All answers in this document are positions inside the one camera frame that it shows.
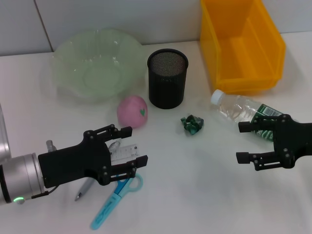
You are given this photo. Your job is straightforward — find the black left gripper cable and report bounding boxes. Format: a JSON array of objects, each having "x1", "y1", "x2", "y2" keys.
[{"x1": 31, "y1": 186, "x2": 59, "y2": 199}]

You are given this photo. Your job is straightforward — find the pink peach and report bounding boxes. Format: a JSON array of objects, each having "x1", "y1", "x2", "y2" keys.
[{"x1": 117, "y1": 95, "x2": 149, "y2": 129}]

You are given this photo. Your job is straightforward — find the clear plastic ruler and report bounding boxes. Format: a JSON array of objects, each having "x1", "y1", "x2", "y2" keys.
[{"x1": 108, "y1": 143, "x2": 141, "y2": 167}]

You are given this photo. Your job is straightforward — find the grey clear pen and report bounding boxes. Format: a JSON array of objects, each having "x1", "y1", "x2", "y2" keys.
[{"x1": 74, "y1": 140, "x2": 122, "y2": 202}]

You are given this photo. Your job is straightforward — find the blue scissors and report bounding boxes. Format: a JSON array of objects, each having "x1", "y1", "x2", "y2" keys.
[{"x1": 91, "y1": 172, "x2": 144, "y2": 231}]

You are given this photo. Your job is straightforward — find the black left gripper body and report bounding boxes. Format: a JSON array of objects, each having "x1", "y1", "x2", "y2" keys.
[{"x1": 38, "y1": 131, "x2": 113, "y2": 189}]

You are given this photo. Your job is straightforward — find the green glass fruit plate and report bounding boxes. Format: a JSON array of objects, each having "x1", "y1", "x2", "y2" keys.
[{"x1": 50, "y1": 28, "x2": 147, "y2": 104}]

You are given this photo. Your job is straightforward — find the black mesh pen holder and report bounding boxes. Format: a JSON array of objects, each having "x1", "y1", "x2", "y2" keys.
[{"x1": 147, "y1": 48, "x2": 190, "y2": 110}]

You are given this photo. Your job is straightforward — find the yellow plastic bin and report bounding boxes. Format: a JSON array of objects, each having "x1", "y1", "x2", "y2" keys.
[{"x1": 199, "y1": 0, "x2": 286, "y2": 95}]

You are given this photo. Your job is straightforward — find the clear green-label water bottle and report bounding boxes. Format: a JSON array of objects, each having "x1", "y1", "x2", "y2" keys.
[{"x1": 210, "y1": 89, "x2": 286, "y2": 144}]

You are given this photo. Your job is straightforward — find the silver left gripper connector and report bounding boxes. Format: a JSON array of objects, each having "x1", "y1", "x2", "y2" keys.
[{"x1": 45, "y1": 139, "x2": 59, "y2": 152}]

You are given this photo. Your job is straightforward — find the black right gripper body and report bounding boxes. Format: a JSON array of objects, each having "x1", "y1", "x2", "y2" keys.
[{"x1": 273, "y1": 114, "x2": 312, "y2": 169}]

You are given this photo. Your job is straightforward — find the green plastic scrap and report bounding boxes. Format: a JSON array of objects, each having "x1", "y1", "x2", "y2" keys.
[{"x1": 180, "y1": 114, "x2": 205, "y2": 136}]

